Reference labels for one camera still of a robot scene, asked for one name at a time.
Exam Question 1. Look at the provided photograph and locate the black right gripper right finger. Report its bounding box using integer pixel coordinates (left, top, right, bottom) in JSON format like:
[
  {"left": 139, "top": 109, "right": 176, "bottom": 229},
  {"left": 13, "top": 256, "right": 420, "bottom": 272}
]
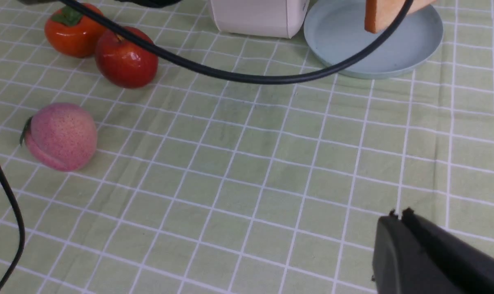
[{"left": 401, "top": 208, "right": 494, "bottom": 294}]

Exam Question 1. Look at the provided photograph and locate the green checkered tablecloth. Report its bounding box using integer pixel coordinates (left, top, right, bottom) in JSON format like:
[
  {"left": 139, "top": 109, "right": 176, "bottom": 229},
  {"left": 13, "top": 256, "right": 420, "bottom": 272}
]
[{"left": 0, "top": 0, "right": 494, "bottom": 294}]

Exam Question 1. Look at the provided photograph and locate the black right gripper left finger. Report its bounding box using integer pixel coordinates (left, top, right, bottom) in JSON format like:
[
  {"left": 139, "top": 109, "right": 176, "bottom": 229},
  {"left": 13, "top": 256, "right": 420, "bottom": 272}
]
[{"left": 372, "top": 210, "right": 463, "bottom": 294}]

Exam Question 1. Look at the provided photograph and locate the cream white toaster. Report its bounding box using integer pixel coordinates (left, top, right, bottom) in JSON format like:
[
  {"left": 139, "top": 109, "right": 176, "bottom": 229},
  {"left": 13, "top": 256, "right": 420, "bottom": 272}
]
[{"left": 207, "top": 0, "right": 310, "bottom": 39}]

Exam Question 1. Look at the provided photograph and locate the pink peach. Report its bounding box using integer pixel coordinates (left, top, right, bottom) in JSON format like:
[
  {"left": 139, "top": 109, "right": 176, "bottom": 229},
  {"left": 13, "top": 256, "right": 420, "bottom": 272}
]
[{"left": 19, "top": 102, "right": 98, "bottom": 172}]

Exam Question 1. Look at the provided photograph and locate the red apple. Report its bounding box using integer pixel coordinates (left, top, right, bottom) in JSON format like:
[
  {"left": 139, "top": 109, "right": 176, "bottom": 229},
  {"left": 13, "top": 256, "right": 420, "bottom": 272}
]
[{"left": 95, "top": 30, "right": 159, "bottom": 89}]

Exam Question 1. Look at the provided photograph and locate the light blue plate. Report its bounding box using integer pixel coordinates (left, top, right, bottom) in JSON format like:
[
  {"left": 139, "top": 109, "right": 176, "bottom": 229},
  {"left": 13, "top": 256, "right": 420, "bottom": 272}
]
[{"left": 303, "top": 0, "right": 444, "bottom": 80}]

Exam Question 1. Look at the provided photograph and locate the orange persimmon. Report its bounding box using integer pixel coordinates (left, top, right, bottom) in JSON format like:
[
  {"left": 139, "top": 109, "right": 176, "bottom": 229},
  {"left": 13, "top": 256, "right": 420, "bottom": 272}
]
[{"left": 44, "top": 6, "right": 106, "bottom": 58}]

